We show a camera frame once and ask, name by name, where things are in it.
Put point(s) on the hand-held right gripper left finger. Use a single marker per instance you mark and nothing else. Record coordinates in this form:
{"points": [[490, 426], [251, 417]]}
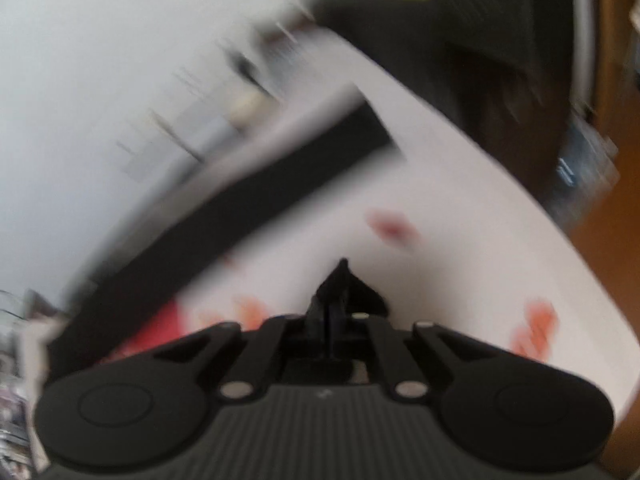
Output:
{"points": [[300, 332]]}

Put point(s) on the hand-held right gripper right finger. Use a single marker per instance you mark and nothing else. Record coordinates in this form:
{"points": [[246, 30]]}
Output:
{"points": [[350, 332]]}

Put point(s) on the black desk edge strip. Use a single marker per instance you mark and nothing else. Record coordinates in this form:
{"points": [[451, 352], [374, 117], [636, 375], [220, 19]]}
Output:
{"points": [[225, 220]]}

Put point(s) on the red cloth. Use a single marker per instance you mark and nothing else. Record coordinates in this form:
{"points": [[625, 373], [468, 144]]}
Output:
{"points": [[160, 330]]}

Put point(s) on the white printed table cover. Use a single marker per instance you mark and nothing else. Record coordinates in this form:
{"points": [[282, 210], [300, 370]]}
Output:
{"points": [[450, 210]]}

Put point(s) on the blue printed bag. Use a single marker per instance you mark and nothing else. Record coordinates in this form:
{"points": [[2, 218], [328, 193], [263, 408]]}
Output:
{"points": [[580, 160]]}

